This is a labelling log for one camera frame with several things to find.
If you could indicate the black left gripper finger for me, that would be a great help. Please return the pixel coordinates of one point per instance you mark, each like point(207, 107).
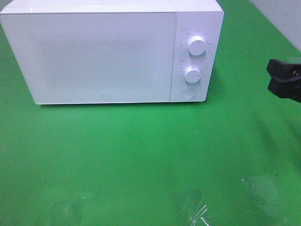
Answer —
point(283, 71)

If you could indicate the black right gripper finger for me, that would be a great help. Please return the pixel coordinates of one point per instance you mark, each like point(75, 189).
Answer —
point(289, 90)

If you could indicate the white microwave knob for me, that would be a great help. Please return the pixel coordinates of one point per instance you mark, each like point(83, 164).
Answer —
point(192, 74)
point(196, 45)

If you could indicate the round white door button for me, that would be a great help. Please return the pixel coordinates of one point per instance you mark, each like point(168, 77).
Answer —
point(189, 93)

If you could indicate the white microwave door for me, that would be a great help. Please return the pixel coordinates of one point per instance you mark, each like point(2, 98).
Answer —
point(94, 58)

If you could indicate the clear tape piece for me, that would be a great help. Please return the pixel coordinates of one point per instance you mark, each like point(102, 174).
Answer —
point(199, 215)

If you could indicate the white microwave oven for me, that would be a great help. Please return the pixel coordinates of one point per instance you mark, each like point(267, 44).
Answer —
point(193, 17)

